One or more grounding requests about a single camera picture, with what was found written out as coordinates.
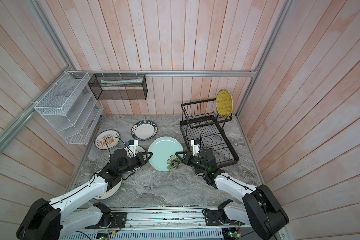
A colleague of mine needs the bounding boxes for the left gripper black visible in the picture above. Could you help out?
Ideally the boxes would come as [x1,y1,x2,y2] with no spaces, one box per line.
[119,151,154,175]

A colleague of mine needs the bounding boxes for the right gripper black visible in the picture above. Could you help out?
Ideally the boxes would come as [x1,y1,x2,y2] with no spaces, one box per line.
[176,151,208,174]

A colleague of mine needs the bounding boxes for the mint green flower plate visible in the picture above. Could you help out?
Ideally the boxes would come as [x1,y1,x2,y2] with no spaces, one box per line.
[148,137,183,172]

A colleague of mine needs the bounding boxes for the yellow woven round plate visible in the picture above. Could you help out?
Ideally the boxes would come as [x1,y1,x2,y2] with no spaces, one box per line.
[216,89,234,119]

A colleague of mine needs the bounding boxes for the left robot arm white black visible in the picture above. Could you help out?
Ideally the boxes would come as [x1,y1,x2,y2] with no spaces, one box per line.
[16,149,153,240]

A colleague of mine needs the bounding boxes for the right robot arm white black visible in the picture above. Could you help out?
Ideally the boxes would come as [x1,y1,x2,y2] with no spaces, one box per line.
[176,149,289,240]

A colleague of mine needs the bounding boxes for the black two-tier dish rack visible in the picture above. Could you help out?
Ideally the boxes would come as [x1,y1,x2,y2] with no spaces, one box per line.
[180,99,239,167]

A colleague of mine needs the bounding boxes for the white plate dark rim characters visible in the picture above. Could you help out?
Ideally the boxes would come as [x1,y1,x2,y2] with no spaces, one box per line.
[124,146,146,158]

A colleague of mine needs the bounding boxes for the white plate green lettered rim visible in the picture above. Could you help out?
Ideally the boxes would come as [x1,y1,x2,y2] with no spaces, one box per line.
[131,120,158,141]

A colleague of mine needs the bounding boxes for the far orange sunburst plate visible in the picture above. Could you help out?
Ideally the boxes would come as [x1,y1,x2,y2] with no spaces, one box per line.
[95,130,120,150]

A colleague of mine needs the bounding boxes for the orange sunburst plate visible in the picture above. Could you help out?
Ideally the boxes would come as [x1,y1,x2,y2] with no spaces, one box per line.
[95,130,120,150]
[92,177,123,201]

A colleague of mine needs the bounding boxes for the near orange sunburst plate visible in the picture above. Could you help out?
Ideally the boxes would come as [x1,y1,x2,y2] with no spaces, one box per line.
[92,177,123,201]

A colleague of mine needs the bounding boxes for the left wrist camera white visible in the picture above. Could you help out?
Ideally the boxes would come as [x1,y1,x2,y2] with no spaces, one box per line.
[126,140,139,157]

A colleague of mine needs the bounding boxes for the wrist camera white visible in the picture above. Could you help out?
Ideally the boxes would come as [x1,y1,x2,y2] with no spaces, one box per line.
[126,140,139,157]
[190,139,204,156]

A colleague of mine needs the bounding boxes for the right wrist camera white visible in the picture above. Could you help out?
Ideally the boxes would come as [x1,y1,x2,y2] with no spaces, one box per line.
[190,139,204,156]

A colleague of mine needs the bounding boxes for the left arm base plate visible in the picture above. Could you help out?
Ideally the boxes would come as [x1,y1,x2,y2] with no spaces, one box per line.
[85,212,127,229]

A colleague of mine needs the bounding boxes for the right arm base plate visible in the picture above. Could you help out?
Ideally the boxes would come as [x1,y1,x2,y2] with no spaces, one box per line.
[202,208,245,226]

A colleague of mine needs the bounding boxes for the aluminium mounting rail base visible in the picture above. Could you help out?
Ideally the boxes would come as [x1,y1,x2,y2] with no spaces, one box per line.
[65,206,260,240]

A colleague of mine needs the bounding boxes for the black mesh wall basket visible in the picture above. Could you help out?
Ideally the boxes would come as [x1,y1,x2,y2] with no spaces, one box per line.
[88,73,148,101]

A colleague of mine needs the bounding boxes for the horizontal aluminium frame bar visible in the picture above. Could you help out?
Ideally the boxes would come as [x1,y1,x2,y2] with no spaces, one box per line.
[76,70,257,78]

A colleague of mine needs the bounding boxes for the white wire mesh shelf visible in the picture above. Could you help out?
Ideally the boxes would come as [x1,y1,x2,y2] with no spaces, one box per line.
[35,71,104,145]

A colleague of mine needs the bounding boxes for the left aluminium frame bar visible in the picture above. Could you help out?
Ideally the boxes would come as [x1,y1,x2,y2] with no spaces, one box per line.
[0,65,73,154]

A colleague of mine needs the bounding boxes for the right aluminium frame post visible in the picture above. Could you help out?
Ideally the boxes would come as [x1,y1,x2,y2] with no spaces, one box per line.
[234,1,295,118]

